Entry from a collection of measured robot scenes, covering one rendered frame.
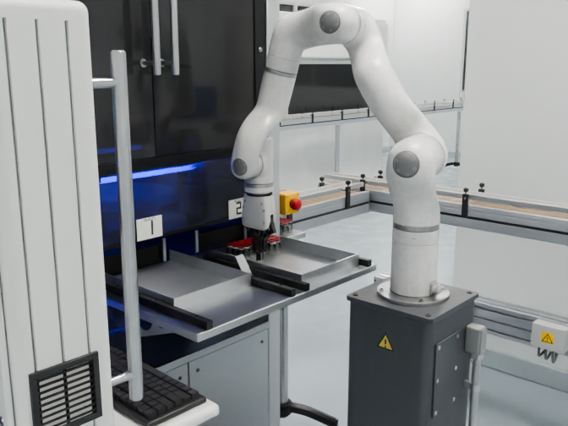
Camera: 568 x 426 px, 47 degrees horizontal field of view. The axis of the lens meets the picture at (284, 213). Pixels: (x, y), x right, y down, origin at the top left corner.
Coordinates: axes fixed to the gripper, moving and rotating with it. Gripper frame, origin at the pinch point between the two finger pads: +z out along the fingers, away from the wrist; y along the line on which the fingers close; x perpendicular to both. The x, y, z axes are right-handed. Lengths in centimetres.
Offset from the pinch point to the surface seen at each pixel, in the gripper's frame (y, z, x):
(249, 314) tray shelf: 25.7, 6.2, -30.0
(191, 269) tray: -10.7, 5.9, -17.2
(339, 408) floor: -25, 94, 75
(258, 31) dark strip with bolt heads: -15, -61, 15
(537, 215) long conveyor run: 45, 1, 96
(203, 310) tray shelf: 16.0, 6.1, -36.1
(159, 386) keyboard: 31, 11, -61
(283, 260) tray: 3.5, 5.9, 6.6
